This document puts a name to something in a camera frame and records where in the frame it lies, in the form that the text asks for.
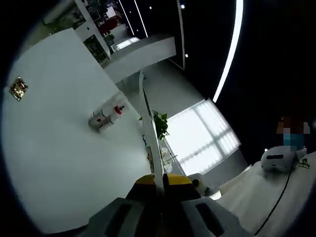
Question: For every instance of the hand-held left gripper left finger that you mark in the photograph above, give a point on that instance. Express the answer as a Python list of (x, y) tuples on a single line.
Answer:
[(138, 205)]

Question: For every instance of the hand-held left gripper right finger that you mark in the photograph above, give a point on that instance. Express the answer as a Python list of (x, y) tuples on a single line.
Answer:
[(182, 205)]

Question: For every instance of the green black foil packet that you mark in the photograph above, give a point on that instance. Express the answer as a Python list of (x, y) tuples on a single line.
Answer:
[(151, 138)]

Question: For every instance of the white skincare tube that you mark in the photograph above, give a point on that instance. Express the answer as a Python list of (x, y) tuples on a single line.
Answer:
[(116, 100)]

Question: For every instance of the large bright window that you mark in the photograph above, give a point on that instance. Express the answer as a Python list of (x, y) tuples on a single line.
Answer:
[(202, 138)]

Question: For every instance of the person's white shirt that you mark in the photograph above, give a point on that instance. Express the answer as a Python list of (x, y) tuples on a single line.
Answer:
[(259, 197)]

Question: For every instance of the green potted plant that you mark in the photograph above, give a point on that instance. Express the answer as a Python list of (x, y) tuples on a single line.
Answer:
[(160, 123)]

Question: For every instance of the small gold packet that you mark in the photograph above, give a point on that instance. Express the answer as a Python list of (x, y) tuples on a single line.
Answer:
[(18, 89)]

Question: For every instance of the long white counter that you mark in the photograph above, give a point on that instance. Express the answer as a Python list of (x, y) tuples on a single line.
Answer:
[(85, 22)]

